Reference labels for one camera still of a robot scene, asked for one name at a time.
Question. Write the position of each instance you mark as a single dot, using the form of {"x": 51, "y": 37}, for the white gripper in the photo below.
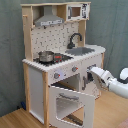
{"x": 97, "y": 73}

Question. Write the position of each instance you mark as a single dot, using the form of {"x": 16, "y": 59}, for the black toy stovetop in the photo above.
{"x": 58, "y": 58}

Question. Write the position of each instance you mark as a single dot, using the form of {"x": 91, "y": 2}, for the grey toy sink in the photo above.
{"x": 79, "y": 51}

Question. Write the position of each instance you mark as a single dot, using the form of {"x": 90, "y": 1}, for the grey range hood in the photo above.
{"x": 48, "y": 18}

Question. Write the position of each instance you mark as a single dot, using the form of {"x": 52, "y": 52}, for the dishwasher door with window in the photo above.
{"x": 89, "y": 77}

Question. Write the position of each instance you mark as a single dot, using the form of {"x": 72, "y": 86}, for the right stove knob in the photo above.
{"x": 74, "y": 69}

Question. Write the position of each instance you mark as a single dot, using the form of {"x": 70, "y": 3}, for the wooden toy kitchen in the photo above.
{"x": 39, "y": 78}

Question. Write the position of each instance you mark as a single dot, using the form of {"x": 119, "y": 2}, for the stove knob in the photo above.
{"x": 74, "y": 69}
{"x": 56, "y": 75}

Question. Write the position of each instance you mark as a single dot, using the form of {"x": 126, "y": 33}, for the white oven door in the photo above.
{"x": 63, "y": 102}

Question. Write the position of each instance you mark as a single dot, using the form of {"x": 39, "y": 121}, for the black toy faucet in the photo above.
{"x": 71, "y": 43}

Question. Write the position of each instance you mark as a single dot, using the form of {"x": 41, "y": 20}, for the toy microwave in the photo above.
{"x": 78, "y": 11}

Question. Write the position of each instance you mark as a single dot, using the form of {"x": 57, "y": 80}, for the small metal pot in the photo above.
{"x": 46, "y": 56}

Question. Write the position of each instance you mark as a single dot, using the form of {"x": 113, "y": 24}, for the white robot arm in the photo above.
{"x": 104, "y": 80}

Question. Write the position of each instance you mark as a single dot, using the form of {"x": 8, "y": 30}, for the left stove knob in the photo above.
{"x": 56, "y": 75}

